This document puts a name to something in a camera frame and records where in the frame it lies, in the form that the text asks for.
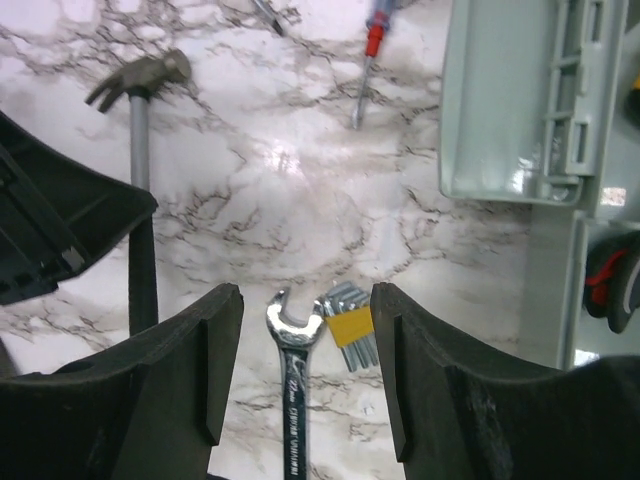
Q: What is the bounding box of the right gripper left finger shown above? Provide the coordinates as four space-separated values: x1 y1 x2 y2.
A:
1 283 244 479

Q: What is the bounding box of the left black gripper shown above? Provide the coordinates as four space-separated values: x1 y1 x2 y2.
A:
1 116 157 305

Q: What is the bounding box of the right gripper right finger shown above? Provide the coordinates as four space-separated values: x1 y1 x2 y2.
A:
370 283 639 479

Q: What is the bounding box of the claw hammer black handle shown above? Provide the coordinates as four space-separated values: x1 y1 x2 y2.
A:
85 49 191 336

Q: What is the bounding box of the red black utility knife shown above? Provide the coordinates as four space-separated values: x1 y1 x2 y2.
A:
583 232 639 334

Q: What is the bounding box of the small red blue screwdriver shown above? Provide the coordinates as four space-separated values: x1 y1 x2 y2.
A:
351 0 397 129

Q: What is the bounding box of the yellow handle tool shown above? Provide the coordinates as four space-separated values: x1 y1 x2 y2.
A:
629 73 640 93

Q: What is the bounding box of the yellow hex key set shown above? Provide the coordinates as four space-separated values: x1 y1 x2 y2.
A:
323 281 379 373

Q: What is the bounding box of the silver open-end wrench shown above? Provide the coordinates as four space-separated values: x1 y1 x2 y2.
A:
266 287 324 480

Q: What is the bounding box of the yellow black screwdriver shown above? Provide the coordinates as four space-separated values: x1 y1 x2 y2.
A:
252 0 285 37

